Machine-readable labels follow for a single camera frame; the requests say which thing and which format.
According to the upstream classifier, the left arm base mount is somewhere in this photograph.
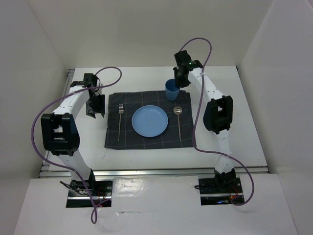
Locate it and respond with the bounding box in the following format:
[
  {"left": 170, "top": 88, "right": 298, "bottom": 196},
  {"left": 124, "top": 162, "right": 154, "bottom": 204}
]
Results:
[{"left": 60, "top": 180, "right": 113, "bottom": 208}]

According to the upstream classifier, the blue plastic cup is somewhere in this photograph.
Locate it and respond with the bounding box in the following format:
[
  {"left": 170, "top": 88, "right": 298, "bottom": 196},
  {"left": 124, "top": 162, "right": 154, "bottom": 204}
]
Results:
[{"left": 165, "top": 79, "right": 179, "bottom": 101}]

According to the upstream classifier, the blue plastic plate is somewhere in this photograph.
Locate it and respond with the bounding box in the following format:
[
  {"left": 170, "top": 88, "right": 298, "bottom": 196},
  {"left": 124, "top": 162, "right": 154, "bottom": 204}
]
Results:
[{"left": 132, "top": 105, "right": 168, "bottom": 138}]

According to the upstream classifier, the aluminium table frame rail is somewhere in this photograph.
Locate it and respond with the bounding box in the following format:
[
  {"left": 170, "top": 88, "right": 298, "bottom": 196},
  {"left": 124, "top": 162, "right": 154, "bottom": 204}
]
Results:
[{"left": 39, "top": 69, "right": 269, "bottom": 178}]

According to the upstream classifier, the purple cable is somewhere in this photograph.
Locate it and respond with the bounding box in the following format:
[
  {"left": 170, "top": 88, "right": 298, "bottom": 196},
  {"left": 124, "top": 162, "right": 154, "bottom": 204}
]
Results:
[
  {"left": 179, "top": 37, "right": 255, "bottom": 207},
  {"left": 32, "top": 67, "right": 122, "bottom": 225}
]

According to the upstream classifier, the silver metal fork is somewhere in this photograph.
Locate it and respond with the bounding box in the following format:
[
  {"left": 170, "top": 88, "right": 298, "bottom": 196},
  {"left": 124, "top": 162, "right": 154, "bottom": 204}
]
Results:
[{"left": 118, "top": 104, "right": 124, "bottom": 141}]

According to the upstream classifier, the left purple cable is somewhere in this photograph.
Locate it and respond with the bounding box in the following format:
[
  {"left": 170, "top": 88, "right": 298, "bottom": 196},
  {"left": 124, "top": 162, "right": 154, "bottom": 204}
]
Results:
[{"left": 32, "top": 67, "right": 122, "bottom": 225}]

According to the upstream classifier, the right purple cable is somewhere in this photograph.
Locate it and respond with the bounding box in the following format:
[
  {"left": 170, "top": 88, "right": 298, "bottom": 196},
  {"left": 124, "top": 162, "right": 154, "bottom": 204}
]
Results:
[{"left": 179, "top": 37, "right": 255, "bottom": 207}]

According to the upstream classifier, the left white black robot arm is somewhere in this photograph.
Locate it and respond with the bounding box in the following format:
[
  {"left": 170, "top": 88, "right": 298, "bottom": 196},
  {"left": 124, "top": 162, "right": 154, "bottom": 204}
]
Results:
[{"left": 41, "top": 73, "right": 105, "bottom": 195}]

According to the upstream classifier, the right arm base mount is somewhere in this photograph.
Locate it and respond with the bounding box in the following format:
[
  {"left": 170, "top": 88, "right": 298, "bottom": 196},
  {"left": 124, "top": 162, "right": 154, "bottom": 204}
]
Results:
[{"left": 194, "top": 178, "right": 245, "bottom": 206}]

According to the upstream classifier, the silver metal spoon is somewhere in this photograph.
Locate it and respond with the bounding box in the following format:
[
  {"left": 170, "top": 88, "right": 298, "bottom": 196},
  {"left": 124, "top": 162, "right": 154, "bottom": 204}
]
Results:
[{"left": 173, "top": 106, "right": 182, "bottom": 140}]

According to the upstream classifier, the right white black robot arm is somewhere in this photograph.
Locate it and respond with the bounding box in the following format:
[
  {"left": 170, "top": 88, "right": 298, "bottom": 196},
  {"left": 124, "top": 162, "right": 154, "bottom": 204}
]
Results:
[{"left": 173, "top": 50, "right": 236, "bottom": 193}]

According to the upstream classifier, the dark grey checked cloth napkin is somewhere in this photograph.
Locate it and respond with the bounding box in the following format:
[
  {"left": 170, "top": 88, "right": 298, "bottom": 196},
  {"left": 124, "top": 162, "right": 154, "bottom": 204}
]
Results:
[{"left": 104, "top": 91, "right": 194, "bottom": 150}]

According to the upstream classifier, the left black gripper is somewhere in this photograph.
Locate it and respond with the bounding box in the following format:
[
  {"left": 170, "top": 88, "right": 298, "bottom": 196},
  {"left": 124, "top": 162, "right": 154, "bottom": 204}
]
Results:
[{"left": 85, "top": 93, "right": 105, "bottom": 118}]

